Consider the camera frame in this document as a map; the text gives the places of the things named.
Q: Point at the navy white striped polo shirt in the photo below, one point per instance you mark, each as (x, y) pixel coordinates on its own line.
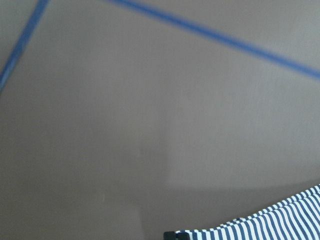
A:
(294, 218)

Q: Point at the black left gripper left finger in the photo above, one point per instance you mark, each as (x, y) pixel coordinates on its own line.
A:
(169, 235)

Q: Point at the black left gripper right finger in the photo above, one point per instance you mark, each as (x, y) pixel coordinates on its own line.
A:
(183, 236)

